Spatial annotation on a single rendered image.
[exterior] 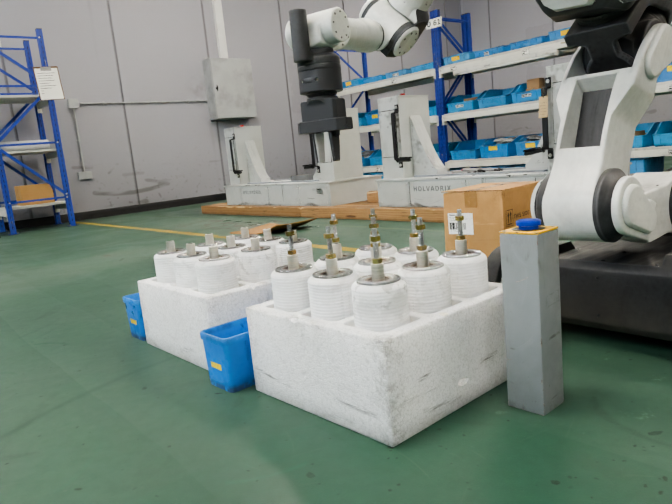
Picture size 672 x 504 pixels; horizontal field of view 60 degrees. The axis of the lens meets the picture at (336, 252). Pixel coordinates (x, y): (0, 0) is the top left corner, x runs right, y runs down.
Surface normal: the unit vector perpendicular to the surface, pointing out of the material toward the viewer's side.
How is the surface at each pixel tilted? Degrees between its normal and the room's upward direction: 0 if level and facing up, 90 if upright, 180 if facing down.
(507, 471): 0
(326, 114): 90
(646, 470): 0
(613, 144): 90
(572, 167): 56
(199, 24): 90
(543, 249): 90
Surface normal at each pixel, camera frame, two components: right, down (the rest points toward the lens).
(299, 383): -0.74, 0.18
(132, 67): 0.63, 0.07
